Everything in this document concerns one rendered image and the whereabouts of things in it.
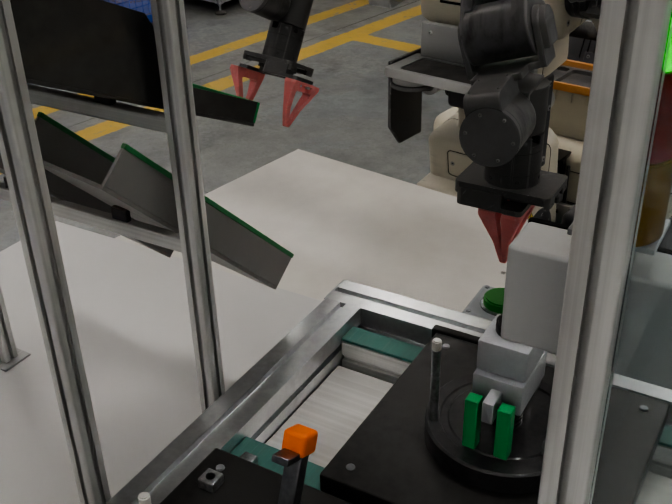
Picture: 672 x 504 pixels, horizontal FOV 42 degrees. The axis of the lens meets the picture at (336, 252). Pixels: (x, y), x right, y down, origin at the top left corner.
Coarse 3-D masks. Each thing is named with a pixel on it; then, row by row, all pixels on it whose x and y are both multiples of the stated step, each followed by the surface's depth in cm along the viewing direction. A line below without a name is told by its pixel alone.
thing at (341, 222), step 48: (240, 192) 148; (288, 192) 148; (336, 192) 148; (384, 192) 147; (432, 192) 147; (288, 240) 133; (336, 240) 133; (384, 240) 133; (432, 240) 132; (480, 240) 132; (288, 288) 121; (384, 288) 121; (432, 288) 120; (480, 288) 120
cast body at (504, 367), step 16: (496, 320) 72; (496, 336) 71; (480, 352) 72; (496, 352) 71; (512, 352) 70; (528, 352) 70; (544, 352) 74; (480, 368) 72; (496, 368) 71; (512, 368) 71; (528, 368) 70; (544, 368) 76; (480, 384) 72; (496, 384) 71; (512, 384) 71; (528, 384) 72; (496, 400) 71; (512, 400) 71; (528, 400) 73; (496, 416) 72
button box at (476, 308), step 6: (486, 288) 101; (492, 288) 101; (480, 294) 100; (474, 300) 99; (480, 300) 99; (468, 306) 98; (474, 306) 98; (480, 306) 98; (462, 312) 97; (468, 312) 97; (474, 312) 97; (480, 312) 97; (486, 312) 97; (492, 312) 97; (486, 318) 96; (492, 318) 96
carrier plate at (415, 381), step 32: (448, 352) 89; (416, 384) 85; (384, 416) 81; (416, 416) 80; (352, 448) 77; (384, 448) 77; (416, 448) 77; (320, 480) 75; (352, 480) 74; (384, 480) 73; (416, 480) 73; (448, 480) 73
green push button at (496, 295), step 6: (498, 288) 99; (504, 288) 99; (486, 294) 98; (492, 294) 98; (498, 294) 98; (486, 300) 97; (492, 300) 97; (498, 300) 97; (486, 306) 97; (492, 306) 96; (498, 306) 96; (498, 312) 96
